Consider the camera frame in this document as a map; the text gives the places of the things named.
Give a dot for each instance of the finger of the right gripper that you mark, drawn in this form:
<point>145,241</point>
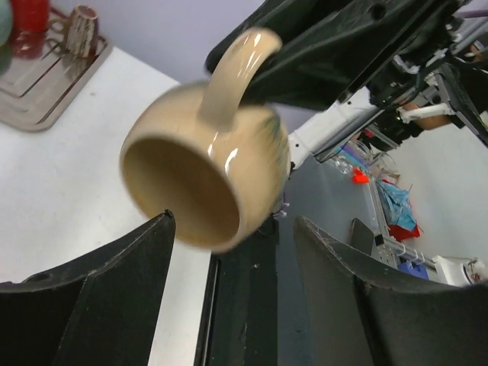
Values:
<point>258,51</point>

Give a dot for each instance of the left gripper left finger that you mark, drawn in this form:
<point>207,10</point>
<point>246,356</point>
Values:
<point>98,309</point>

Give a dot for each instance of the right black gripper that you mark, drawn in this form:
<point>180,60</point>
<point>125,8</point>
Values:
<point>333,48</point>

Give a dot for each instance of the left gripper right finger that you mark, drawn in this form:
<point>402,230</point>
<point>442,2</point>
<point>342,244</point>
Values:
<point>363,312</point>

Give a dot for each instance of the beige round mug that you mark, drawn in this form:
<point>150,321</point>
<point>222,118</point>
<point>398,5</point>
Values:
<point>217,163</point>

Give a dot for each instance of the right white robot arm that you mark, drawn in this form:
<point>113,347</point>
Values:
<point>341,120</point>

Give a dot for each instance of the red mug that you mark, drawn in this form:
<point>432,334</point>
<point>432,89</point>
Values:
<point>30,19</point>

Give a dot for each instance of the teal mug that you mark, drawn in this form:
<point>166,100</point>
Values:
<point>6,25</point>

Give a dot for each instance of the brown striped small cup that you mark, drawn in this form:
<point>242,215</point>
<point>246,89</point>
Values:
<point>79,31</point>

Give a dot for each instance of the metal tray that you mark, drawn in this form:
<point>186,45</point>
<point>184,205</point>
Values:
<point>39,79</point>

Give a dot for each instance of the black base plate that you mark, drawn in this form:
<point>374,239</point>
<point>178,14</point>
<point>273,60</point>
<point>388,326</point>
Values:
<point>239,319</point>

